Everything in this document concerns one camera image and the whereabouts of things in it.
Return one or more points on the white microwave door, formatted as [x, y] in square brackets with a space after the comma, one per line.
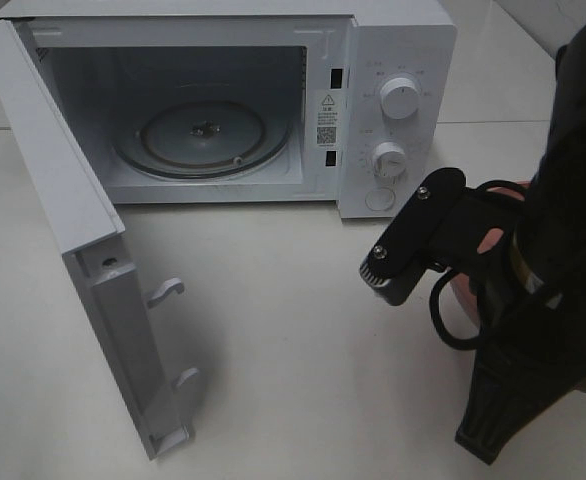
[90, 237]

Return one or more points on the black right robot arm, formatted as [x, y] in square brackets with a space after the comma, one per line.
[564, 160]

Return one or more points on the white upper power knob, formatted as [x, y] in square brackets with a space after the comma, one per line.
[399, 97]

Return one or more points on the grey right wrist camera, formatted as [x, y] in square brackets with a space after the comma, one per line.
[399, 258]

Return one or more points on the round white door button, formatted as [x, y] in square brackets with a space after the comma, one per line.
[380, 199]

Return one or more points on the pink round plate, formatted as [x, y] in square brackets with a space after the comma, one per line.
[461, 285]

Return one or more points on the white microwave oven body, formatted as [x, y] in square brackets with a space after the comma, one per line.
[321, 62]

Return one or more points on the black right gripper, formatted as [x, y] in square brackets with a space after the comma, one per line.
[531, 347]

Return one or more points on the white lower timer knob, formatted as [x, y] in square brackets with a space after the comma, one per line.
[388, 160]

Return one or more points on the glass microwave turntable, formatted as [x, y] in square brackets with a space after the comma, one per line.
[199, 140]

